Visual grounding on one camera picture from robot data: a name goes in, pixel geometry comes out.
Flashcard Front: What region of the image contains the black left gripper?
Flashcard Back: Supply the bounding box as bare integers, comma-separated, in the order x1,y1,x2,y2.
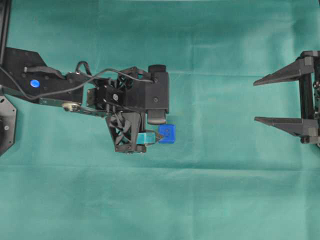
86,67,166,153

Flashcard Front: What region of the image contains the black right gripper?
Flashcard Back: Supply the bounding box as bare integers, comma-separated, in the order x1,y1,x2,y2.
253,51,320,147

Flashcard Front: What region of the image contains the blue block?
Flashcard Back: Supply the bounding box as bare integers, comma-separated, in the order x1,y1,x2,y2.
158,124,176,144

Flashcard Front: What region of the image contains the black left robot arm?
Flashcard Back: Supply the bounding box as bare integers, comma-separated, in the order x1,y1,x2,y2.
0,47,169,153

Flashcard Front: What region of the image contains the green table cloth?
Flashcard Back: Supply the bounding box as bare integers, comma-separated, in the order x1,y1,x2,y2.
0,0,320,240

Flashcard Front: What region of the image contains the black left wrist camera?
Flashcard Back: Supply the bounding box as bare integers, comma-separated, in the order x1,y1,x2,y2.
145,64,170,113

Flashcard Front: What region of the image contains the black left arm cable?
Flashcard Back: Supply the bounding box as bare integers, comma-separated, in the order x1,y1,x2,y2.
0,61,156,101

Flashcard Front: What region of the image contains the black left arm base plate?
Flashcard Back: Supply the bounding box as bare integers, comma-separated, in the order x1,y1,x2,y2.
0,85,17,156

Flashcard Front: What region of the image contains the black aluminium frame rail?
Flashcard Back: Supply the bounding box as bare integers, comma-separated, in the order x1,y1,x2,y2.
0,0,12,66

